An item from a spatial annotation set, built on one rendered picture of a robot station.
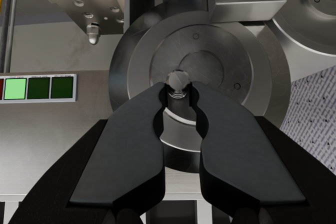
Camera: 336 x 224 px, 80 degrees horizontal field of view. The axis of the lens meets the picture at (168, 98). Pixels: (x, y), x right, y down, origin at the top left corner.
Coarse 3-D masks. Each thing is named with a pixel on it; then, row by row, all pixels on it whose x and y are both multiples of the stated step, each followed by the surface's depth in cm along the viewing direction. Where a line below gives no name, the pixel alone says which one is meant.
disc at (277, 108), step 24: (168, 0) 18; (192, 0) 17; (144, 24) 17; (264, 24) 17; (120, 48) 17; (264, 48) 16; (120, 72) 17; (288, 72) 16; (120, 96) 16; (288, 96) 16; (192, 168) 15
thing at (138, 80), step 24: (168, 24) 17; (216, 24) 17; (240, 24) 16; (144, 48) 16; (144, 72) 16; (264, 72) 16; (264, 96) 16; (168, 120) 16; (168, 144) 15; (192, 144) 15
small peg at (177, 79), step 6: (174, 72) 12; (180, 72) 12; (168, 78) 12; (174, 78) 12; (180, 78) 12; (186, 78) 12; (168, 84) 12; (174, 84) 11; (180, 84) 11; (186, 84) 11; (168, 90) 12; (174, 90) 11; (180, 90) 11; (186, 90) 12; (174, 96) 13; (180, 96) 13
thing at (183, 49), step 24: (192, 24) 15; (168, 48) 15; (192, 48) 15; (216, 48) 15; (240, 48) 14; (168, 72) 14; (192, 72) 14; (216, 72) 15; (240, 72) 14; (168, 96) 14; (240, 96) 14; (192, 120) 14
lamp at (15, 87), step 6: (6, 84) 51; (12, 84) 51; (18, 84) 51; (24, 84) 51; (6, 90) 51; (12, 90) 51; (18, 90) 51; (24, 90) 51; (6, 96) 51; (12, 96) 50; (18, 96) 50
